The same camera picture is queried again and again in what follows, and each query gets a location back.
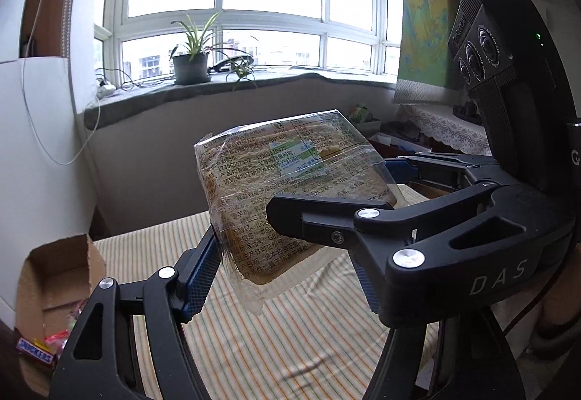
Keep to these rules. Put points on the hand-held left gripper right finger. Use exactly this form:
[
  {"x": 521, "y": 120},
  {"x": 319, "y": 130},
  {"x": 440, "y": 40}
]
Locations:
[{"x": 368, "y": 291}]

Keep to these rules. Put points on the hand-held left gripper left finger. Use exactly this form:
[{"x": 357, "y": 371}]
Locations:
[{"x": 199, "y": 282}]

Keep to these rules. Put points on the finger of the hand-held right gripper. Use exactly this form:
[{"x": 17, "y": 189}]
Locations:
[
  {"x": 317, "y": 218},
  {"x": 445, "y": 173}
]

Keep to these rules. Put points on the clear bread packet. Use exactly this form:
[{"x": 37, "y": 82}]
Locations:
[{"x": 272, "y": 173}]

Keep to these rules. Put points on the cardboard box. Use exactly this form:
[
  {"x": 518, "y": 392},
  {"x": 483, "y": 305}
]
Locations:
[{"x": 50, "y": 273}]

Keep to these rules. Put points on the red round candy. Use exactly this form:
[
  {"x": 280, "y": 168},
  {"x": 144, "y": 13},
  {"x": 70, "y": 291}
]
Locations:
[{"x": 55, "y": 338}]

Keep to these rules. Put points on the small brown chocolate bar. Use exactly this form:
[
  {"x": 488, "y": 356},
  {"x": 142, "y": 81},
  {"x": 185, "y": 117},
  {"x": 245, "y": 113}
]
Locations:
[{"x": 34, "y": 349}]

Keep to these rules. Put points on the white lace cloth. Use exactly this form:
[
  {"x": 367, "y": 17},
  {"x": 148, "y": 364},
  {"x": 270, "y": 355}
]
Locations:
[{"x": 435, "y": 127}]

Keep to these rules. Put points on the dark wooden side table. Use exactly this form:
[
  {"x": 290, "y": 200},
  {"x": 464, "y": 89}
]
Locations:
[{"x": 395, "y": 141}]

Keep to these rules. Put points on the dark figurine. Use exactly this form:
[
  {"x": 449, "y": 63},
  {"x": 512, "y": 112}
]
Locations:
[{"x": 465, "y": 109}]

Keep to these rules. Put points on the green patterned bag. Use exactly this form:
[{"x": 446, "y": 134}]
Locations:
[{"x": 361, "y": 114}]

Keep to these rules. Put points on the striped tablecloth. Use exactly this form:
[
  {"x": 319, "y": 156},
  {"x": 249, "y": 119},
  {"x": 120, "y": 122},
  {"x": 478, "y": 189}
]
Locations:
[{"x": 281, "y": 350}]

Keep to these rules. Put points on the white cabinet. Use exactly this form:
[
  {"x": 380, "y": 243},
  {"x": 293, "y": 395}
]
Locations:
[{"x": 41, "y": 200}]

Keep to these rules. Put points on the dark curved object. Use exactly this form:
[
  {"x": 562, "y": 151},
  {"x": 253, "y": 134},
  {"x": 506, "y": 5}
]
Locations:
[{"x": 227, "y": 64}]

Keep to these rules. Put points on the grey windowsill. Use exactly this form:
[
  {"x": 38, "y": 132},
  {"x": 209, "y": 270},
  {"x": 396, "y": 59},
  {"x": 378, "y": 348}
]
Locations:
[{"x": 150, "y": 102}]

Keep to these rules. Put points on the potted spider plant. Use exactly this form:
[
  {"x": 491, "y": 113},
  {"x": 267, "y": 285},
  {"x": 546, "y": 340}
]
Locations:
[{"x": 190, "y": 68}]

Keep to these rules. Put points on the white charger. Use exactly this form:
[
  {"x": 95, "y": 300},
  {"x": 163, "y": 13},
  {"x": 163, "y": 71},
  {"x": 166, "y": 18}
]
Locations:
[{"x": 105, "y": 89}]

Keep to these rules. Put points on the wall map poster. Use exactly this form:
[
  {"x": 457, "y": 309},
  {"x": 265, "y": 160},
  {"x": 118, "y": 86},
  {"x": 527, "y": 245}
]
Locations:
[{"x": 422, "y": 18}]

